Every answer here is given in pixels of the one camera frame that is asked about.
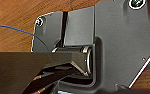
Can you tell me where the thin blue cable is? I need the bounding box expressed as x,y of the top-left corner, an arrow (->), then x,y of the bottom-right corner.
0,22 -> 51,52

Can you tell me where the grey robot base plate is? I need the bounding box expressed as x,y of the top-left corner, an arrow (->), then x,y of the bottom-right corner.
30,0 -> 150,94

